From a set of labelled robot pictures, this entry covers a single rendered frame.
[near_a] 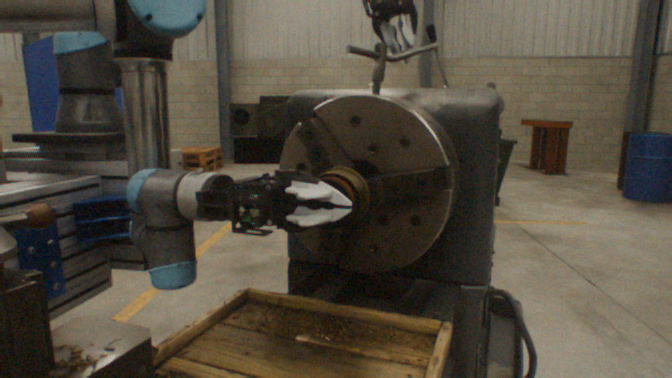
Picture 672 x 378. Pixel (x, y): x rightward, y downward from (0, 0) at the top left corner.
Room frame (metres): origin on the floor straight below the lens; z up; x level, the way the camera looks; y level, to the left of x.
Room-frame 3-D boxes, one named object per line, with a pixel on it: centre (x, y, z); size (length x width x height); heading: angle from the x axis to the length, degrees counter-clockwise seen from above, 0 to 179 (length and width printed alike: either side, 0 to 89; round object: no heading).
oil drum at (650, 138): (5.91, -4.34, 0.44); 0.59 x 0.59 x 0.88
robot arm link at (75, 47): (1.05, 0.58, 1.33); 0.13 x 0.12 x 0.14; 157
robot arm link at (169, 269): (0.70, 0.28, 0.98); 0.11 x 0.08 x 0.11; 35
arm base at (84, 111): (1.04, 0.58, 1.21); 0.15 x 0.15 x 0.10
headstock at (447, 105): (1.17, -0.19, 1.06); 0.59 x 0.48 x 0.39; 158
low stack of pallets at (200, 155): (8.61, 2.80, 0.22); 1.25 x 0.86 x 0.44; 179
